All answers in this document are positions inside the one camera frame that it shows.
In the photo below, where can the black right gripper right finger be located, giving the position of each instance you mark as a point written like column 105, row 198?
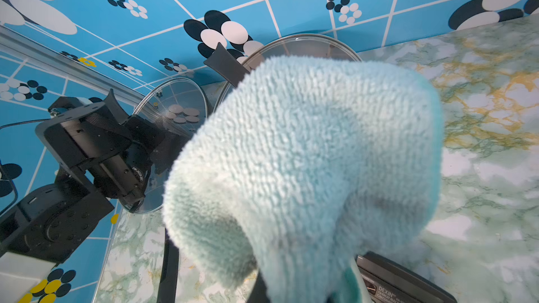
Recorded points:
column 387, row 282

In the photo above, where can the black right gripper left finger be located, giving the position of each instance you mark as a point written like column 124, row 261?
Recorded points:
column 169, row 272

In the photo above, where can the glass pot lid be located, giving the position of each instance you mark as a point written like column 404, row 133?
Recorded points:
column 234, row 69
column 179, row 107

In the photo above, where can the light green microfiber cloth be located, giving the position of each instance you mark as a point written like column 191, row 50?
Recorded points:
column 307, row 164

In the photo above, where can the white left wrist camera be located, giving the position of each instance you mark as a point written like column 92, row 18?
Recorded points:
column 20, row 273

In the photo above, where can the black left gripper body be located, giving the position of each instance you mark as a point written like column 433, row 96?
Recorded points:
column 103, row 148

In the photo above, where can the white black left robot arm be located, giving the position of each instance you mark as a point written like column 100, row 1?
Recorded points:
column 51, row 222

